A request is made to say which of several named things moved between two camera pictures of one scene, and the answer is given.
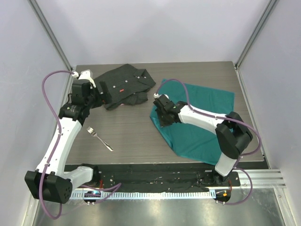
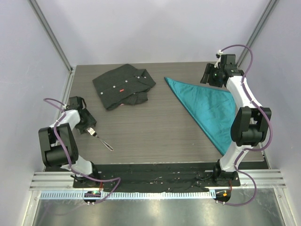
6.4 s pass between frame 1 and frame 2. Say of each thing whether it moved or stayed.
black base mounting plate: stayed
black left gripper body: moved
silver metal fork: stayed
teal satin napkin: moved
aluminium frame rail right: stayed
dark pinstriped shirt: stayed
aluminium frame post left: stayed
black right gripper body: moved
